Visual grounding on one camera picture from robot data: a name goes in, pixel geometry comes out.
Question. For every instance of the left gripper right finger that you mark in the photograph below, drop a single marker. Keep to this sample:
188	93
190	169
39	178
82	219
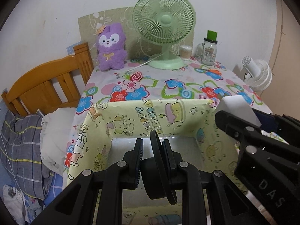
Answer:
172	158

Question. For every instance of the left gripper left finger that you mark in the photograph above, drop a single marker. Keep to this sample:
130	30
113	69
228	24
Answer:
131	173

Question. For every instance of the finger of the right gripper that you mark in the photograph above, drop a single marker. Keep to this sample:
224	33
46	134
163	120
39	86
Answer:
243	131
269	122

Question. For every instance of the white plug adapter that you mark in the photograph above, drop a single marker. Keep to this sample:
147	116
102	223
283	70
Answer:
237	106

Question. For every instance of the black round object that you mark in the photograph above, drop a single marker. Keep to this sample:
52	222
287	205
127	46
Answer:
156	178

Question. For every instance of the beige door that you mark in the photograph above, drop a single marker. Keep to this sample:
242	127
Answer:
282	95

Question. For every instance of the yellow patterned storage box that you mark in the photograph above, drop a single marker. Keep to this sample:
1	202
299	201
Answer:
103	133

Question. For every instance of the white standing fan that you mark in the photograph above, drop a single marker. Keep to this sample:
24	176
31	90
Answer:
258	73

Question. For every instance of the floral tablecloth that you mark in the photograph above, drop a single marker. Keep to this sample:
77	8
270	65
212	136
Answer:
137	81

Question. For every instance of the white pillow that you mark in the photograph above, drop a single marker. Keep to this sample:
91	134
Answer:
56	127

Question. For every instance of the glass jar green lid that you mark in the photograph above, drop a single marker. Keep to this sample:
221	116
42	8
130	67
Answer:
206	51

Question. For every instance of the cotton swab container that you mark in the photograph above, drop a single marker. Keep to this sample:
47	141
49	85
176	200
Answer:
185	52

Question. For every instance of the wooden bed headboard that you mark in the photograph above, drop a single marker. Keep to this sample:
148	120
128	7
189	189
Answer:
50	85

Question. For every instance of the purple plush toy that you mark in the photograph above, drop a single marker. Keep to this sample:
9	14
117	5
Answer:
110	46

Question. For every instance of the plaid grey pillow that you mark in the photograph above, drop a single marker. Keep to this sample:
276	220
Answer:
21	156

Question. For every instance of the green desk fan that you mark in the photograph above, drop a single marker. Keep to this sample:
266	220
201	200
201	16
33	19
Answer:
164	23

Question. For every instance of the beige patterned board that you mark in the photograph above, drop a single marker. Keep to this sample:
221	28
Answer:
135	45

